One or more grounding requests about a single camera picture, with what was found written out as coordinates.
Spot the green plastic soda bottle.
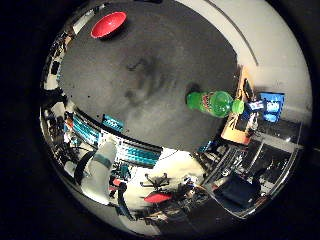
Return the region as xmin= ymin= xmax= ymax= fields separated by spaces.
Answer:
xmin=185 ymin=90 xmax=246 ymax=119

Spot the teal parts rack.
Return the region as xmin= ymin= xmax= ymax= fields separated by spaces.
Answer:
xmin=71 ymin=114 xmax=101 ymax=147
xmin=120 ymin=143 xmax=162 ymax=168

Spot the small teal parts bin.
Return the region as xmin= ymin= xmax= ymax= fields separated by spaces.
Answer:
xmin=101 ymin=113 xmax=125 ymax=133

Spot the red office chair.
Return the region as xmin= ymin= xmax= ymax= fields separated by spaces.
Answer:
xmin=143 ymin=190 xmax=174 ymax=205

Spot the wooden board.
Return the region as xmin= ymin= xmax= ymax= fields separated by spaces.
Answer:
xmin=220 ymin=65 xmax=257 ymax=146

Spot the red bowl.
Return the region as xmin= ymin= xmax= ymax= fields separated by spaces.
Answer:
xmin=90 ymin=11 xmax=128 ymax=40

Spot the blue box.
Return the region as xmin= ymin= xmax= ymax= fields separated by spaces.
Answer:
xmin=259 ymin=92 xmax=286 ymax=124

